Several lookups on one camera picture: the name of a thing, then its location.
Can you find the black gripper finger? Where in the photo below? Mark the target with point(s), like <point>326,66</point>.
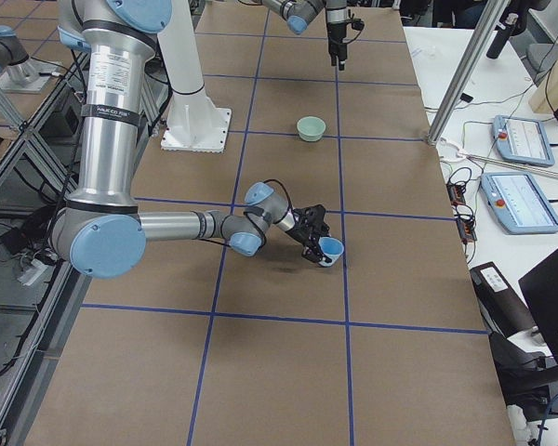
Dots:
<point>338,62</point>
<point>316,256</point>

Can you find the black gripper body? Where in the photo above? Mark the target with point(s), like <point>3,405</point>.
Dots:
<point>303,233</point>
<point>336,31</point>

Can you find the light blue plastic cup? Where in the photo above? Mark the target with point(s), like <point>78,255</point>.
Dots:
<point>332,250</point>

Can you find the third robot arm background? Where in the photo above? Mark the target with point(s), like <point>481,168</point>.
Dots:
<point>19,73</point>

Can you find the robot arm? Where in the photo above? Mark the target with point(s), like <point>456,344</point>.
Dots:
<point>100,229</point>
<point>299,15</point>

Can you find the small black square device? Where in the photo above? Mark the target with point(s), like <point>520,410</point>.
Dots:
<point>466,98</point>

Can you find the brown paper table mat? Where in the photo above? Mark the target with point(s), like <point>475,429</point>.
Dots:
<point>198,345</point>

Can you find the far teach pendant tablet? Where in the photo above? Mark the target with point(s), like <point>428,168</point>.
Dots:
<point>522,140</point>

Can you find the teach pendant tablet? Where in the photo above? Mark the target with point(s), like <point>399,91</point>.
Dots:
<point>522,140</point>
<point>518,204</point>

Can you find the near teach pendant tablet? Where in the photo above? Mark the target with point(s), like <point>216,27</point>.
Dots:
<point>518,204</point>

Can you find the black monitor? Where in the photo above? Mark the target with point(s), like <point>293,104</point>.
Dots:
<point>540,290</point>

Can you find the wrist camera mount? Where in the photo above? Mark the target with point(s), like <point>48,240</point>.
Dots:
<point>312,216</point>
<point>357,25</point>

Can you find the aluminium frame post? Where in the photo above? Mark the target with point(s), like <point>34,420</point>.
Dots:
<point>474,50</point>

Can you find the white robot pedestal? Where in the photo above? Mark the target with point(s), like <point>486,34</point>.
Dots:
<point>193,121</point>

